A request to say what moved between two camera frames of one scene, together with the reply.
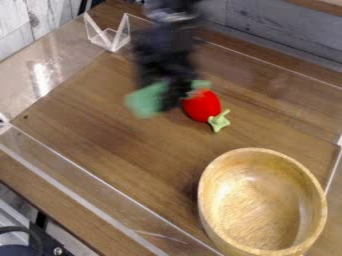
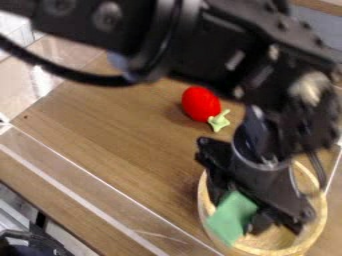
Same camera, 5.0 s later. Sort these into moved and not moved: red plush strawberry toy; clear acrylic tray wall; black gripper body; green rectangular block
Moved: green rectangular block; black gripper body
Not moved: red plush strawberry toy; clear acrylic tray wall
